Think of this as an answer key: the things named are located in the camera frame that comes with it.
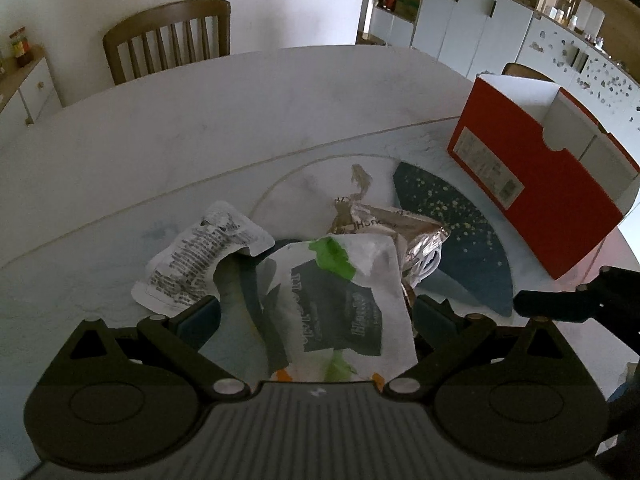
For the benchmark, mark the white marble desktop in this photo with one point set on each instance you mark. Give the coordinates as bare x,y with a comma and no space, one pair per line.
200,125

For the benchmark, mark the white sideboard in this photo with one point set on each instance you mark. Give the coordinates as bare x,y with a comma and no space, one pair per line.
35,90

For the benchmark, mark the person's blue pants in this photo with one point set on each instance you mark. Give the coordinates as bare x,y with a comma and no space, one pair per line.
627,390

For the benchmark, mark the white wrapper black text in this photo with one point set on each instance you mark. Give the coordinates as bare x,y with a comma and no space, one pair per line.
190,260

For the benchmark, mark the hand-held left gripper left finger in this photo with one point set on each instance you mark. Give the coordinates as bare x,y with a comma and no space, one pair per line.
202,317

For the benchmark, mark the jar with red lid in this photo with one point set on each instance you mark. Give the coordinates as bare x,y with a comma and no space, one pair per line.
20,50

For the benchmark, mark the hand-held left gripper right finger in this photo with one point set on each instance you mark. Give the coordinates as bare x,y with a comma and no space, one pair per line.
430,317

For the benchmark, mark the white wall cabinet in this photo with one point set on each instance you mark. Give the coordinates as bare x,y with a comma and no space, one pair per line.
475,20

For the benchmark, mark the red shoe box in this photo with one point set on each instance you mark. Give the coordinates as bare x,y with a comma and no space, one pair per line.
550,200

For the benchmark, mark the wooden chair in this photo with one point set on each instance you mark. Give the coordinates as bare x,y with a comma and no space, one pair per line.
165,12
525,71

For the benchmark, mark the silver foil wrapper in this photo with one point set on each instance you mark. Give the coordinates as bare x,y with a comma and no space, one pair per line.
395,225

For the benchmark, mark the white plastic bag green print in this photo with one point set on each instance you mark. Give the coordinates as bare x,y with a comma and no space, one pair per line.
370,260

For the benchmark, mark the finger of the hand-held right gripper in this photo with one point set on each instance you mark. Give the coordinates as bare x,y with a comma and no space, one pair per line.
550,302

